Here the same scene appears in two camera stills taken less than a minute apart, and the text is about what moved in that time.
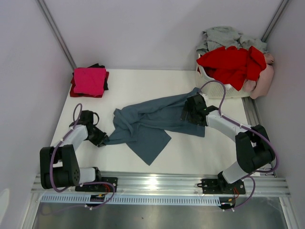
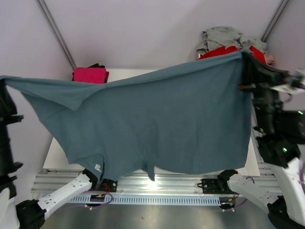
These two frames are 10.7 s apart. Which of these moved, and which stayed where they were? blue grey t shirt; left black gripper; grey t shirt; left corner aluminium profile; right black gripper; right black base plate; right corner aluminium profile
Moved: left black gripper; right black gripper; blue grey t shirt
Stayed: grey t shirt; left corner aluminium profile; right corner aluminium profile; right black base plate
